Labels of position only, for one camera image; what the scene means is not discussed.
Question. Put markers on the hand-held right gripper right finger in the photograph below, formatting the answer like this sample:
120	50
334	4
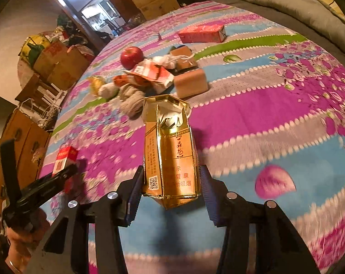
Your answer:
210	202

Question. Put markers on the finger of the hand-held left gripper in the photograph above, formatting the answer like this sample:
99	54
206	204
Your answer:
11	171
52	182

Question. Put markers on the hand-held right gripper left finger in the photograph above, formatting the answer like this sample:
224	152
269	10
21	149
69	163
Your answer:
134	195

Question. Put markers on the red cigarette pack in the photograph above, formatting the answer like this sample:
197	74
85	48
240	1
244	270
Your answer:
64	158

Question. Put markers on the gold cigarette pack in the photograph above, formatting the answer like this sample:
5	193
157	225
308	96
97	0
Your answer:
171	159

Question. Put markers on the torn orange white pack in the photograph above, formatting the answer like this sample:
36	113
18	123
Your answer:
150	74

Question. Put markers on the person's left hand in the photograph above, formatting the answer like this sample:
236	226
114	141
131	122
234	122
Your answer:
19	245

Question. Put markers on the wooden cabinet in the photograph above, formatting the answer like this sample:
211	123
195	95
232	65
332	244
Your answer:
19	148

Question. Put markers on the white rack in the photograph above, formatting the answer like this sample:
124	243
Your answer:
48	98

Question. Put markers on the floral purple bed sheet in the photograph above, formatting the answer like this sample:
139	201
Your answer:
261	114

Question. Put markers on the crumpled white paper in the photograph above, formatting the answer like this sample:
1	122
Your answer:
108	90

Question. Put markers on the yellow toy figure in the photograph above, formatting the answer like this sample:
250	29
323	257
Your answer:
94	82

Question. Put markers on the orange wrapper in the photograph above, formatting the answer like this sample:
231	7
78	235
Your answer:
120	80

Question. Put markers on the stacked cardboard boxes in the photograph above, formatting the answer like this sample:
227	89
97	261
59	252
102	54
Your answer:
61	62

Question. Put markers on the large brown box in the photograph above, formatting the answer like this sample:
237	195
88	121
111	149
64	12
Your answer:
190	83

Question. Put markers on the yellow bag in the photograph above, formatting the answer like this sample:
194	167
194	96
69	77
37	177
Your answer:
32	45

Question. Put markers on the red apple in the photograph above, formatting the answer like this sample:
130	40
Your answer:
131	57

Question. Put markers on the small brown box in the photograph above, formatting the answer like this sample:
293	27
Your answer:
186	58

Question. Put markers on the long red carton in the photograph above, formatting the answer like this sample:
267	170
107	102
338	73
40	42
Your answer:
201	33

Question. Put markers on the grey quilt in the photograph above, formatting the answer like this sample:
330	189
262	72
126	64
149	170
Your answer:
289	4

